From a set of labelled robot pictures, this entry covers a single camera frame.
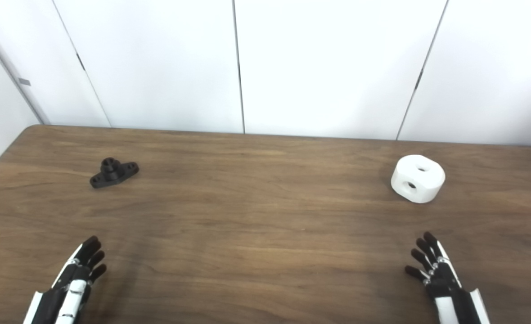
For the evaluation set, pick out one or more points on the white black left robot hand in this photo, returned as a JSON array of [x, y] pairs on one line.
[[74, 290]]

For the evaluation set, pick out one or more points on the black flanged holder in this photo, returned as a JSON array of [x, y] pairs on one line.
[[110, 173]]

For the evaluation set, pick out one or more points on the round white piece with holes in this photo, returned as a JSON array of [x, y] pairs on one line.
[[420, 189]]

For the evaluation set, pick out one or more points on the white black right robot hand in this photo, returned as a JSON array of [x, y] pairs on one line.
[[445, 283]]

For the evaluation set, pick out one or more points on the small grey wall label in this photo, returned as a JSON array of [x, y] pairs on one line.
[[24, 82]]

